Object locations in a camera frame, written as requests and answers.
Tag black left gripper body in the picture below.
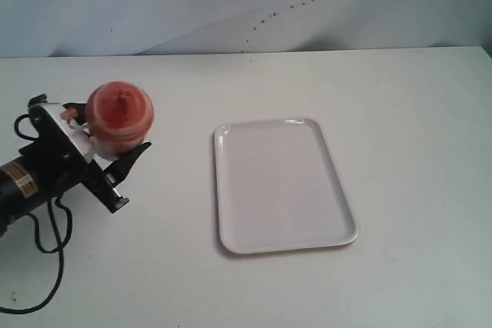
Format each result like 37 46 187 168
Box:
26 94 129 213

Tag red sauce squeeze bottle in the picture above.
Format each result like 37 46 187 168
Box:
77 81 155 160

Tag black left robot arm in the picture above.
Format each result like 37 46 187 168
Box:
1 94 150 232

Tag white rectangular plastic tray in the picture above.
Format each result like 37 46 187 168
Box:
213 118 360 255

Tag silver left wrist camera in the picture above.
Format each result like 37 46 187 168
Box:
41 103 95 163

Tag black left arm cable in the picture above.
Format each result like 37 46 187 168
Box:
0 112 74 316

